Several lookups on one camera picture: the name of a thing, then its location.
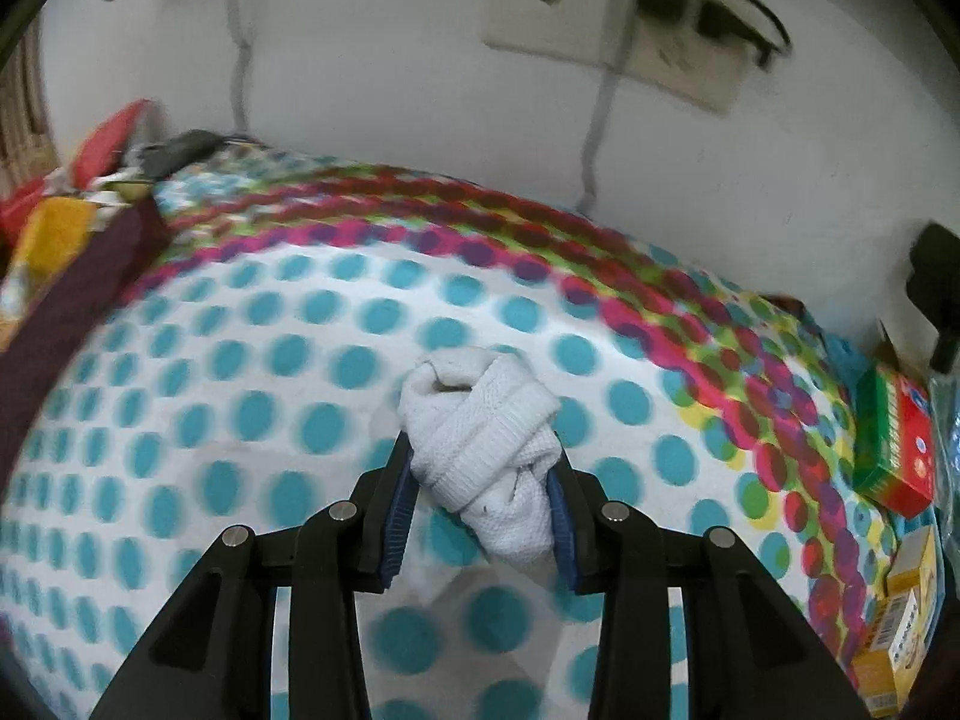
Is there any flat black device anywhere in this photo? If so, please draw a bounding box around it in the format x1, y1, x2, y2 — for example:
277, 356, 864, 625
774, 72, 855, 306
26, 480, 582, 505
142, 129, 226, 179

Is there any red gift bag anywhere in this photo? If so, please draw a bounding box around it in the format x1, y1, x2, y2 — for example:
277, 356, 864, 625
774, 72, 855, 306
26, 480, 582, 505
71, 99, 158, 185
0, 184, 50, 241

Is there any black adapter cable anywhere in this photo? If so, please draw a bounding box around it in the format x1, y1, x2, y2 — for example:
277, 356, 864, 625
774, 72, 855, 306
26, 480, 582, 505
574, 19, 638, 215

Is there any wooden cabinet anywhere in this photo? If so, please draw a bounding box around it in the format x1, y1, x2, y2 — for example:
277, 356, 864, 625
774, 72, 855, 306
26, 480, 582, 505
0, 37, 61, 188

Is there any beige wall socket plate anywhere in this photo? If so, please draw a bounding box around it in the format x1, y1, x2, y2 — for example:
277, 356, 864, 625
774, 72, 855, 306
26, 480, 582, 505
480, 0, 751, 117

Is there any yellow medicine box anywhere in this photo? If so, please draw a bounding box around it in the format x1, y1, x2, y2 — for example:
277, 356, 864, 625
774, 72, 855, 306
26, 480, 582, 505
885, 523, 940, 601
851, 589, 938, 717

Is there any polka dot blanket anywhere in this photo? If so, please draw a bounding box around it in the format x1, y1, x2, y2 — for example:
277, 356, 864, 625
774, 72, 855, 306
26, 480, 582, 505
0, 139, 938, 720

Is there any thin black cable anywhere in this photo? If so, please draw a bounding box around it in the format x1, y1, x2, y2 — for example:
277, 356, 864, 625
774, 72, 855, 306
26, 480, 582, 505
225, 0, 256, 140

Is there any black clamp mount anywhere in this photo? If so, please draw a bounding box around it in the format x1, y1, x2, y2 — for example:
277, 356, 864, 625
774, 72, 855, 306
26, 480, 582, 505
904, 219, 960, 376

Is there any brown cardboard box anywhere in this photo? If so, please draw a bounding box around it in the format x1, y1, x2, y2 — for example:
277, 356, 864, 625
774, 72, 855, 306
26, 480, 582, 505
874, 319, 927, 376

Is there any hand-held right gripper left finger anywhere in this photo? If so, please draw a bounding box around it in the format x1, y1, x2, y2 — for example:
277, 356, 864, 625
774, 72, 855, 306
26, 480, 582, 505
90, 431, 417, 720

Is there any clear bag with blue contents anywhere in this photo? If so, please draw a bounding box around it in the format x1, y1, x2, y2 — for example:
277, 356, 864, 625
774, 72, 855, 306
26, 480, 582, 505
928, 360, 960, 481

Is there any black plug with cord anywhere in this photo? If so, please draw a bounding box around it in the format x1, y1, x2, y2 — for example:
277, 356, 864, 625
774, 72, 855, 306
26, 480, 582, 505
694, 0, 794, 68

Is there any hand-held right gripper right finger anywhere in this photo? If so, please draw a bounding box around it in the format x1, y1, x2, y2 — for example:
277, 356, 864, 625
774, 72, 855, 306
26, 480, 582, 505
544, 457, 875, 720

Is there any green red medicine box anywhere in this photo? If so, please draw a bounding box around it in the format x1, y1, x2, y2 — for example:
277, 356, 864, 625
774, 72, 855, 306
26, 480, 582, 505
851, 360, 938, 518

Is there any white knotted sock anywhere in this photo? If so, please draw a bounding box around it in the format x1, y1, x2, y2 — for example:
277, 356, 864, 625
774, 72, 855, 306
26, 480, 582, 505
396, 349, 562, 565

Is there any yellow snack bag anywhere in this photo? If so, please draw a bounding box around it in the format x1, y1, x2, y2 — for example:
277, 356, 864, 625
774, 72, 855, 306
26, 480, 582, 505
0, 195, 95, 331

